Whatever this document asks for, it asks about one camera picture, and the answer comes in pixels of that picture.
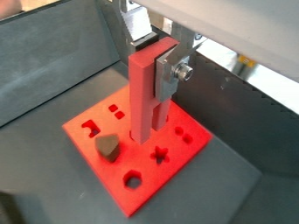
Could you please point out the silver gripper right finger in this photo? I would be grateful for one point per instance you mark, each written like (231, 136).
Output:
(171, 65)

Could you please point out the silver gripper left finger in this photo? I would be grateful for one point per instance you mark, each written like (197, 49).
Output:
(134, 30)

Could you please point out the red double-square block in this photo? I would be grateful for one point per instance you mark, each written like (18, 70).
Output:
(149, 112)

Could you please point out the red shape-sorting board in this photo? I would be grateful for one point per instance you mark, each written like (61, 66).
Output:
(147, 164)

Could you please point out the dark brown rounded peg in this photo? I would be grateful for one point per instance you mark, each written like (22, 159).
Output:
(107, 147)

